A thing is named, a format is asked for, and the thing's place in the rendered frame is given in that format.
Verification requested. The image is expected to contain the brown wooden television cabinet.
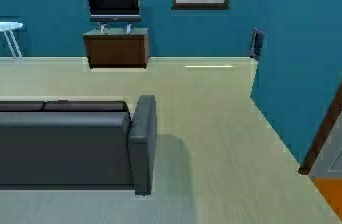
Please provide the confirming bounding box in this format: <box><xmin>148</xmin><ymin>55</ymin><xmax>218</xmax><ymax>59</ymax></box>
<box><xmin>82</xmin><ymin>27</ymin><xmax>150</xmax><ymax>70</ymax></box>

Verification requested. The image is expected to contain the black television set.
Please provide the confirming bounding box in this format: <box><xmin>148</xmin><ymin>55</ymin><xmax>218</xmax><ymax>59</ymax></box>
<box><xmin>88</xmin><ymin>0</ymin><xmax>142</xmax><ymax>34</ymax></box>

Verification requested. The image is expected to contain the dark grey sofa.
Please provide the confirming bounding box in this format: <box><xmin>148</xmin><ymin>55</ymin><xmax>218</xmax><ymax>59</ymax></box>
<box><xmin>0</xmin><ymin>94</ymin><xmax>158</xmax><ymax>196</ymax></box>

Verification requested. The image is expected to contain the dark framed wall picture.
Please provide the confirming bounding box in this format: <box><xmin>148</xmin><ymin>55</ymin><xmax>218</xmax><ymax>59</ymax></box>
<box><xmin>171</xmin><ymin>0</ymin><xmax>230</xmax><ymax>11</ymax></box>

